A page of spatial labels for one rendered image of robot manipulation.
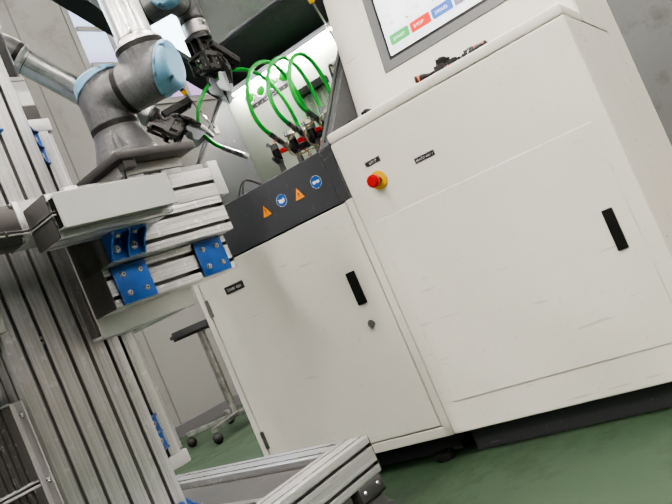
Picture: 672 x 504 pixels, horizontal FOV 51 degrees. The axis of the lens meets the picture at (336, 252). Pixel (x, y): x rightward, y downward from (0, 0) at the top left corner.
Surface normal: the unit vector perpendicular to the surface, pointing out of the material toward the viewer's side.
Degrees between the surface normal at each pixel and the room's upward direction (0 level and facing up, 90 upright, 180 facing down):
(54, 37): 90
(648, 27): 90
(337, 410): 90
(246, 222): 90
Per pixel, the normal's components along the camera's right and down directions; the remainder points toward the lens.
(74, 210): 0.69, -0.32
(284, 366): -0.50, 0.19
